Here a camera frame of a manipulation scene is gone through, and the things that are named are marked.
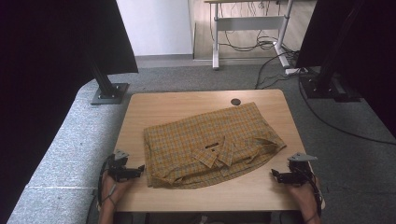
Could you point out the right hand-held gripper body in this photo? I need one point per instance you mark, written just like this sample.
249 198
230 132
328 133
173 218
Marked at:
299 175

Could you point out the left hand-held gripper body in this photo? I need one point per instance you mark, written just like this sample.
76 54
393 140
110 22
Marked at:
118 171

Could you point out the yellow plaid short-sleeved shirt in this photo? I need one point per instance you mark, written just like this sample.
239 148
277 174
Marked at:
205 146

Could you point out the person's left hand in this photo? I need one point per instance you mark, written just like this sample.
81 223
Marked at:
116 193

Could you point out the person's right hand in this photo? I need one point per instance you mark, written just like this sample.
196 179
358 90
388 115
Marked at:
302 197

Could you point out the black metal stand with base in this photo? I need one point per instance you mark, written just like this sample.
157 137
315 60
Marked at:
109 93
327 84

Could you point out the dark round table grommet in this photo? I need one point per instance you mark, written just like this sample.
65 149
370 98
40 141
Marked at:
235 101

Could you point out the white power strip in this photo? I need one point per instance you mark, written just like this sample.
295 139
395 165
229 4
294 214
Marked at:
294 71

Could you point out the black curtain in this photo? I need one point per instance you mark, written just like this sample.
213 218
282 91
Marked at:
367 46
46 77

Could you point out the white desk frame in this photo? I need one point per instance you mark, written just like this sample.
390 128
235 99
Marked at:
249 23

